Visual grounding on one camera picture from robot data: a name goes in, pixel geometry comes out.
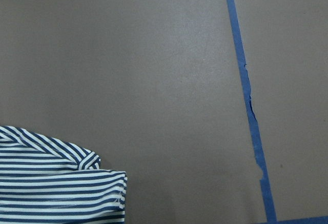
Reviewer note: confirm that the navy white striped polo shirt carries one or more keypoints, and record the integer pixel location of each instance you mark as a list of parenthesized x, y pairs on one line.
[(47, 180)]

